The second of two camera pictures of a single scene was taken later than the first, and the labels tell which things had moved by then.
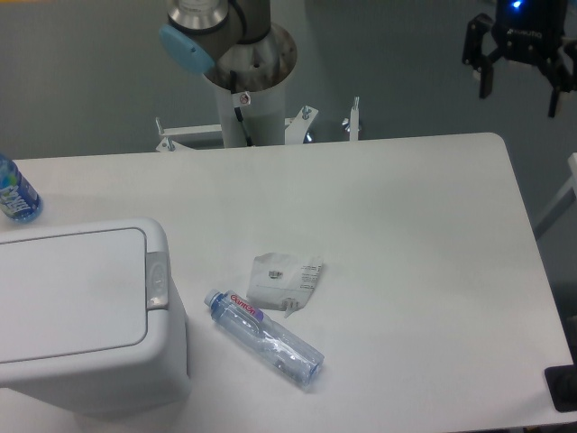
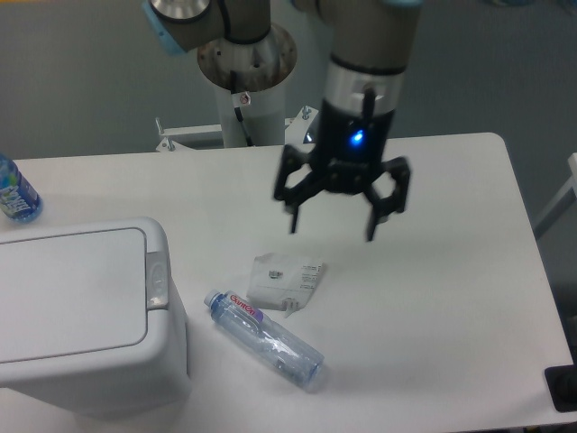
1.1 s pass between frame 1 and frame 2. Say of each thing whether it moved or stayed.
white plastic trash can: stayed
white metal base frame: stayed
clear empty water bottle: stayed
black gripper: moved
